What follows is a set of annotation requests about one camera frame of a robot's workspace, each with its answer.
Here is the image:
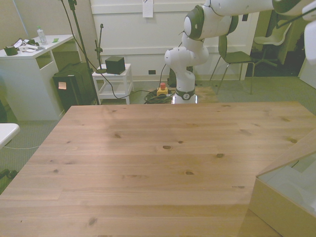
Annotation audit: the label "cardboard box with hinged lid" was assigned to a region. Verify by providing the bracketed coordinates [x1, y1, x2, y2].
[248, 130, 316, 237]

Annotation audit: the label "white moulded box insert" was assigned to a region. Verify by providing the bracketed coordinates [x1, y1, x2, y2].
[261, 153, 316, 211]

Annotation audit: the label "red yellow emergency stop button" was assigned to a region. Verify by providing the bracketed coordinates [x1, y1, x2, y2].
[156, 82, 169, 97]

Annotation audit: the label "white side table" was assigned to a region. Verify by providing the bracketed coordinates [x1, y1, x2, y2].
[91, 63, 135, 106]

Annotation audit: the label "black cube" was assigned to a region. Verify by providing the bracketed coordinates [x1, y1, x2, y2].
[105, 56, 125, 76]

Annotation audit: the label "black computer tower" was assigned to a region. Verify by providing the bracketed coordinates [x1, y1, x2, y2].
[52, 62, 96, 113]

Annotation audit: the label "short black microphone stand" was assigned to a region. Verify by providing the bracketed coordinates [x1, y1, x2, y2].
[94, 23, 108, 75]

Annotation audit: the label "dark chair with metal legs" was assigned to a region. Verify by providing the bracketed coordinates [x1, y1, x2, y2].
[209, 34, 256, 95]

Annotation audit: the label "tall black tripod stand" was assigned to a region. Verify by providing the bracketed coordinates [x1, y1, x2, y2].
[58, 0, 101, 106]

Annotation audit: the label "white swivel chair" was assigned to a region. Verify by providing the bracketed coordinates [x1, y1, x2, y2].
[253, 22, 292, 68]

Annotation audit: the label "white desk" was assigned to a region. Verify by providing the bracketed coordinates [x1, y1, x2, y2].
[0, 34, 82, 121]

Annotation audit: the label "clear plastic water bottle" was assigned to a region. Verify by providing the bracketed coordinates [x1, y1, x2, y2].
[36, 26, 48, 46]

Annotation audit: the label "white rounded table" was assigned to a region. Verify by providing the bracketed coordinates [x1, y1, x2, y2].
[0, 122, 21, 149]

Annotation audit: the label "white cabinet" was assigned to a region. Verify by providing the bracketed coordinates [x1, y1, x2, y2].
[298, 58, 316, 90]

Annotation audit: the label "black wheeled base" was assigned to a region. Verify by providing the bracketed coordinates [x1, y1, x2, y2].
[0, 168, 18, 181]

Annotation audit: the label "black bag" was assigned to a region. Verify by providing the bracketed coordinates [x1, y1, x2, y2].
[295, 31, 307, 53]

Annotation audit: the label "coiled dark floor cables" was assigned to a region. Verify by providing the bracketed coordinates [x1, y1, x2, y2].
[143, 88, 177, 105]

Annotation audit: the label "black hanging cable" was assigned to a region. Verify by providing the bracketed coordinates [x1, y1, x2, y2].
[98, 70, 149, 100]

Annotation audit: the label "white paper sheet on wall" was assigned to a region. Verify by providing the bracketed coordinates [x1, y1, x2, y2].
[142, 0, 155, 18]

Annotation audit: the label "white floor cable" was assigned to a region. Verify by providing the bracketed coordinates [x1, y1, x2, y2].
[3, 145, 40, 150]

